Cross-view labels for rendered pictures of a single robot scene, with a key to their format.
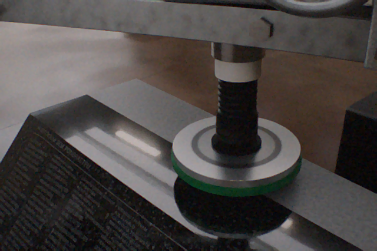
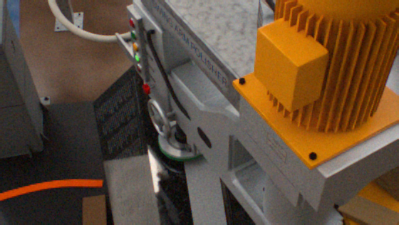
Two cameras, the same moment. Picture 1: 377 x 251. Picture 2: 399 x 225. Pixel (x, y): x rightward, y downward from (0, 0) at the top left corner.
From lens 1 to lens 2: 175 cm
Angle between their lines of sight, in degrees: 33
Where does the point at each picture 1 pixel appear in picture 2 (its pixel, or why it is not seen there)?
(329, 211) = (196, 178)
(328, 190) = (206, 170)
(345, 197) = (208, 176)
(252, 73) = not seen: hidden behind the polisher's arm
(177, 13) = not seen: hidden behind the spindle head
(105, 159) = (146, 114)
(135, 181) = (148, 131)
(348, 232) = (192, 187)
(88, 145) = (144, 102)
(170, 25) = not seen: hidden behind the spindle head
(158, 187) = (154, 137)
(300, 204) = (190, 169)
